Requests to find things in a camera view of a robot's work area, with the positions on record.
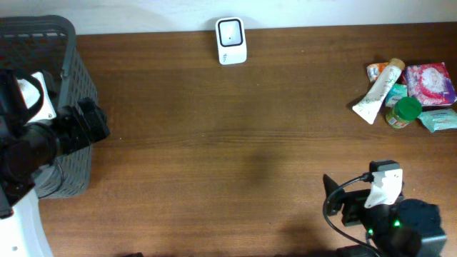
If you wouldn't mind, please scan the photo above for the white bamboo print tube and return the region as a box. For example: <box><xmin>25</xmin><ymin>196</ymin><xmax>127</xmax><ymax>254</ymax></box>
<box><xmin>352</xmin><ymin>58</ymin><xmax>406</xmax><ymax>125</ymax></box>

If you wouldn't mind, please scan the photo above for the green lid jar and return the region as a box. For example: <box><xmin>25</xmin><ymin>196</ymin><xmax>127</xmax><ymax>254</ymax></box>
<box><xmin>386</xmin><ymin>96</ymin><xmax>422</xmax><ymax>129</ymax></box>

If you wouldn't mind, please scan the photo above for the mint toilet tissue pack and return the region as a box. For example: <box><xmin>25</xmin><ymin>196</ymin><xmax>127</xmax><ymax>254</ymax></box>
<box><xmin>418</xmin><ymin>109</ymin><xmax>457</xmax><ymax>133</ymax></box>

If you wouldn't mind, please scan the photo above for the teal tissue packet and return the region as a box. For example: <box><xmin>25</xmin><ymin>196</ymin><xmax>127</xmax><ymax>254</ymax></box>
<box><xmin>385</xmin><ymin>84</ymin><xmax>408</xmax><ymax>108</ymax></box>

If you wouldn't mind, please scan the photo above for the orange tissue packet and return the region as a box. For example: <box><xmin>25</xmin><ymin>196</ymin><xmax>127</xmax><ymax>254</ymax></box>
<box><xmin>366</xmin><ymin>62</ymin><xmax>388</xmax><ymax>83</ymax></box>

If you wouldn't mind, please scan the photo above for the red purple snack bag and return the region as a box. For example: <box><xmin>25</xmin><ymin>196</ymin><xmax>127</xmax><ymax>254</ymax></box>
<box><xmin>401</xmin><ymin>62</ymin><xmax>456</xmax><ymax>106</ymax></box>

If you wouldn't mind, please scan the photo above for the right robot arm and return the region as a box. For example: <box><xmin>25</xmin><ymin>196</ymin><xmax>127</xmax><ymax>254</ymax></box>
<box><xmin>323</xmin><ymin>160</ymin><xmax>447</xmax><ymax>257</ymax></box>

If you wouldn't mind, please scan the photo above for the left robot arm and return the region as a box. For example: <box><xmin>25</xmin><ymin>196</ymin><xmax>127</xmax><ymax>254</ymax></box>
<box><xmin>1</xmin><ymin>69</ymin><xmax>110</xmax><ymax>256</ymax></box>

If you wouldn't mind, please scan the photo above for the dark grey plastic basket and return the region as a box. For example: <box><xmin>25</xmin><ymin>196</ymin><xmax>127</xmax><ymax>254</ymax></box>
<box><xmin>1</xmin><ymin>15</ymin><xmax>98</xmax><ymax>198</ymax></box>

